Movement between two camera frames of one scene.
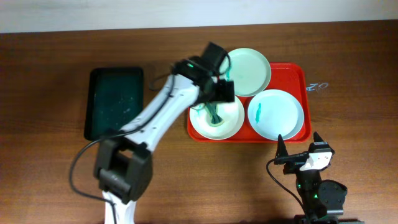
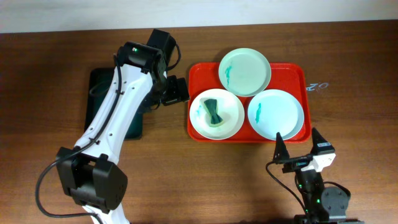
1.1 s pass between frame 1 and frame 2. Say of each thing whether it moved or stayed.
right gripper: stayed
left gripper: moved
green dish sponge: stayed
